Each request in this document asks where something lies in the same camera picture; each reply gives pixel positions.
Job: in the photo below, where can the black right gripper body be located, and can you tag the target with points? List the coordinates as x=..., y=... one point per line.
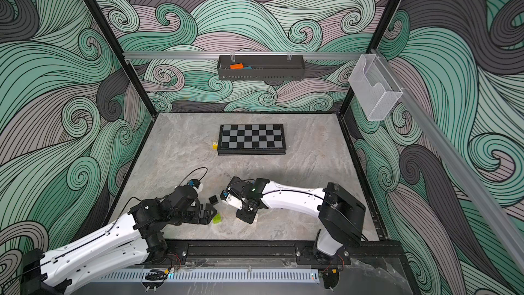
x=248, y=211

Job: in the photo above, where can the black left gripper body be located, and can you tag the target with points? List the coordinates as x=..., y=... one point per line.
x=192, y=214

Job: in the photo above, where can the black lego brick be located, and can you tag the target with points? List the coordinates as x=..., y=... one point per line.
x=213, y=200

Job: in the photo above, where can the green lego brick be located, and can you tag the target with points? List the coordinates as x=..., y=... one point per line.
x=217, y=219

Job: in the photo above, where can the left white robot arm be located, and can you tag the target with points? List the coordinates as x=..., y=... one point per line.
x=135, y=238

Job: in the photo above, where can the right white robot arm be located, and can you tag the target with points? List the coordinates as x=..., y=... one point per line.
x=340, y=213

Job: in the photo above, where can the black chessboard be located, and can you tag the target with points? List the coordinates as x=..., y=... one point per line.
x=251, y=139

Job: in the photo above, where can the orange block in tray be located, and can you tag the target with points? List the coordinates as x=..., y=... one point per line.
x=237, y=66

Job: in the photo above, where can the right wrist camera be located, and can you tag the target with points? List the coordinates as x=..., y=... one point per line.
x=231, y=200

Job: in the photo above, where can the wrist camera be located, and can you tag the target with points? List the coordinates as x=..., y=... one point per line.
x=231, y=200
x=196, y=184

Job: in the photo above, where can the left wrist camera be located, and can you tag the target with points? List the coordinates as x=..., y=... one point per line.
x=196, y=184

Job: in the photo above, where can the white slotted cable duct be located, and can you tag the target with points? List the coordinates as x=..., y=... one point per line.
x=249, y=275

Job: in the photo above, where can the black wall tray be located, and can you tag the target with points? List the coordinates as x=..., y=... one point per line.
x=265, y=68

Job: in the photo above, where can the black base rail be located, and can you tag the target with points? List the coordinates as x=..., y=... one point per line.
x=300, y=252

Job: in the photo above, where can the aluminium rail back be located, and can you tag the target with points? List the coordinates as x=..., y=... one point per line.
x=214, y=55

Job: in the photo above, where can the aluminium rail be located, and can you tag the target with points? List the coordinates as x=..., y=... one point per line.
x=495, y=216
x=214, y=55

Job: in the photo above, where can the clear plastic wall holder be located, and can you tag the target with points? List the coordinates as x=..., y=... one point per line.
x=375, y=87

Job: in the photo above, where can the black corner frame post left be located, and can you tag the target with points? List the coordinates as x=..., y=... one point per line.
x=102, y=23

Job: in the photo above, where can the black corner frame post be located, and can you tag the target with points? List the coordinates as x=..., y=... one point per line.
x=102, y=23
x=386, y=19

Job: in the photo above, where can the aluminium rail right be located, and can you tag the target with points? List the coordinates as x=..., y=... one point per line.
x=495, y=216

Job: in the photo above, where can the black corner frame post right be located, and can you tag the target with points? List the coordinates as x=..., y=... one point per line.
x=386, y=19

